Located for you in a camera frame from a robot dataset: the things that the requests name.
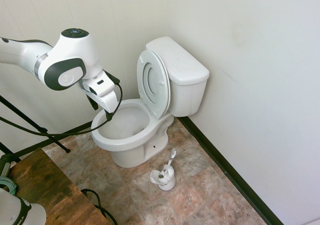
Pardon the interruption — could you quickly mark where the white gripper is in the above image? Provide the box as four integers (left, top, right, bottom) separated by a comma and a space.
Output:
80, 71, 119, 122

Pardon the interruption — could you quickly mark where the white toilet brush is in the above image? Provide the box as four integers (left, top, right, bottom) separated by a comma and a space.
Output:
157, 148, 178, 184

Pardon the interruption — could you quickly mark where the white toilet bowl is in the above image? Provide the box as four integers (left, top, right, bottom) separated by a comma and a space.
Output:
90, 98, 175, 168

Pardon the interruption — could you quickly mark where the white toilet tank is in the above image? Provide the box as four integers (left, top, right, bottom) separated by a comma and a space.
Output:
167, 67, 208, 118

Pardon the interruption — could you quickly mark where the white toilet tank lid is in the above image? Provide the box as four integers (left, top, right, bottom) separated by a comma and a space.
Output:
145, 36, 210, 86

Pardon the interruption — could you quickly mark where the white toilet brush holder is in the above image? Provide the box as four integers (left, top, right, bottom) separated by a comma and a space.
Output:
149, 166, 177, 191

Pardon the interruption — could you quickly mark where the black baseboard strip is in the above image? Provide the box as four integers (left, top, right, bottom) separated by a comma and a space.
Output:
14, 121, 95, 159
178, 116, 285, 225

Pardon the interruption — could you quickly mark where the dark wooden table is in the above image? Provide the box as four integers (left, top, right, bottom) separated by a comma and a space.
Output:
7, 147, 111, 225

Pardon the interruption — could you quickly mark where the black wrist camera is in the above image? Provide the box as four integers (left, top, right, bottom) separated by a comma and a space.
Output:
102, 69, 121, 85

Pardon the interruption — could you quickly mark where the white toilet seat ring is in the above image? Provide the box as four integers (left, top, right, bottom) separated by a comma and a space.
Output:
136, 49, 170, 120

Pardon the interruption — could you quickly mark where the black camera tripod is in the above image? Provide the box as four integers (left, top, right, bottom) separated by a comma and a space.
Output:
0, 94, 71, 162

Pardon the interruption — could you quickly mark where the black cable on table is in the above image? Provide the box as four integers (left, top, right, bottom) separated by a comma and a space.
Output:
81, 188, 118, 225

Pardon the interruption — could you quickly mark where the dark green cylindrical post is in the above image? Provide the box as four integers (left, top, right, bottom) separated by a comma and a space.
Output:
0, 153, 12, 181

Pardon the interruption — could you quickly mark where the green coiled cable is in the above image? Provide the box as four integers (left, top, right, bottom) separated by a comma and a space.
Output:
0, 177, 17, 198

